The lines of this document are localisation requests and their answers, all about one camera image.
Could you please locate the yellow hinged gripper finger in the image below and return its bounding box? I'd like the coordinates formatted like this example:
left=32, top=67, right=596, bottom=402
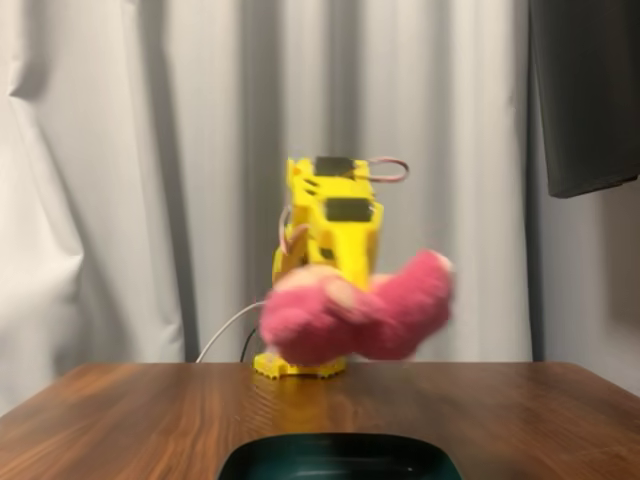
left=332, top=227, right=379, bottom=294

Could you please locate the yellow gripper body black servo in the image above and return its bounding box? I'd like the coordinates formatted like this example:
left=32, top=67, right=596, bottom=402
left=319, top=195, right=385, bottom=234

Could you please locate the yellow robot base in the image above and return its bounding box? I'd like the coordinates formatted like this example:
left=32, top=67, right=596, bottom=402
left=252, top=349, right=349, bottom=382

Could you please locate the black cable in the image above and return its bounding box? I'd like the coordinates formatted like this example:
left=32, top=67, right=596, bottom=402
left=238, top=327, right=259, bottom=364

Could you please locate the pink strawberry bear plush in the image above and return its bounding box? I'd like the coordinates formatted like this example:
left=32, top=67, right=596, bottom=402
left=259, top=248, right=457, bottom=366

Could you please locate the dark green square bin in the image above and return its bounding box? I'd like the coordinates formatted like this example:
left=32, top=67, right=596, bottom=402
left=215, top=432, right=464, bottom=480

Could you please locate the long red white servo wire loop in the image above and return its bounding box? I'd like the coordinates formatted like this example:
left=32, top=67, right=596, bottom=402
left=367, top=156, right=411, bottom=184

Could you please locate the short red white servo wire loop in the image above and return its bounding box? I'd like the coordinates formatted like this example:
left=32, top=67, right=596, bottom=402
left=277, top=204, right=309, bottom=261

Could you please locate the white cable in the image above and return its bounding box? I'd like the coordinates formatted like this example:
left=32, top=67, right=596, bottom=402
left=194, top=301, right=269, bottom=364

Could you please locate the white grey curtain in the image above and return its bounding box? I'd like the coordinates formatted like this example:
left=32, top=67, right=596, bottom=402
left=0, top=0, right=640, bottom=416

